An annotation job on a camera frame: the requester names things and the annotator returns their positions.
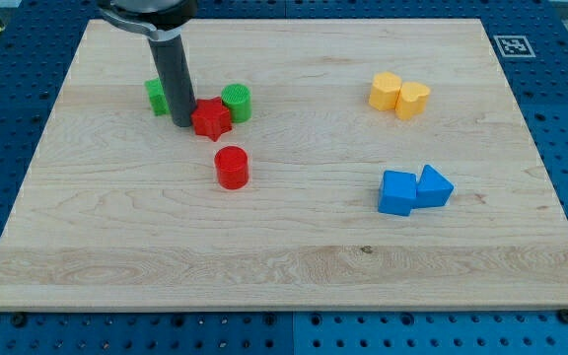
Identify blue triangle block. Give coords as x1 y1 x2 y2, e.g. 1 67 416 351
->
414 165 455 208

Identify blue cube block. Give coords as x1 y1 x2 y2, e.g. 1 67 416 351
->
378 171 416 217

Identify red cylinder block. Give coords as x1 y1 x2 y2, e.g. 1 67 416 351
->
214 146 249 189

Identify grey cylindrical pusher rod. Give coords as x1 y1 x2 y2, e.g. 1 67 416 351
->
149 35 196 127

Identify yellow pentagon block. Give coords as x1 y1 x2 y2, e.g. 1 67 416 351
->
368 72 402 111

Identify yellow heart block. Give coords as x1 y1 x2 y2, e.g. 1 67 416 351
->
394 82 431 120

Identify wooden board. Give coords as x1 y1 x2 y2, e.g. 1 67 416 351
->
0 19 568 313

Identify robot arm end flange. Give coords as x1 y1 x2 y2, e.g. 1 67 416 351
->
96 0 198 41

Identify white fiducial marker tag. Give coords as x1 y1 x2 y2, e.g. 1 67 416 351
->
493 35 535 58

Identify red star block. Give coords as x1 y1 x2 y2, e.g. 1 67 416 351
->
191 97 233 142

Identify green cube block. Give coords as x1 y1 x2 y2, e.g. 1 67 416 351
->
144 78 170 116

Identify green cylinder block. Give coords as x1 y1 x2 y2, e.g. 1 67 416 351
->
221 83 252 123

